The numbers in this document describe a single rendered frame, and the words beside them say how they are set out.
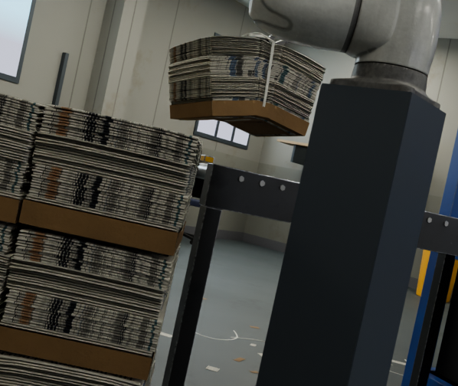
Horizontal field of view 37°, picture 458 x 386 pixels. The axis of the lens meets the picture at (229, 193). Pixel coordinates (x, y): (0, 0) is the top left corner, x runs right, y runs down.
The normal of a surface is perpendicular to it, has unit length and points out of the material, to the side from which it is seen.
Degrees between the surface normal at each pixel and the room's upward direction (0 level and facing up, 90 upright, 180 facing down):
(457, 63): 90
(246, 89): 87
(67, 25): 90
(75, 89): 90
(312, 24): 128
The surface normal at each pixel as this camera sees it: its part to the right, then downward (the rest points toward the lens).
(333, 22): -0.06, 0.52
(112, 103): 0.79, 0.18
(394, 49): -0.20, 0.08
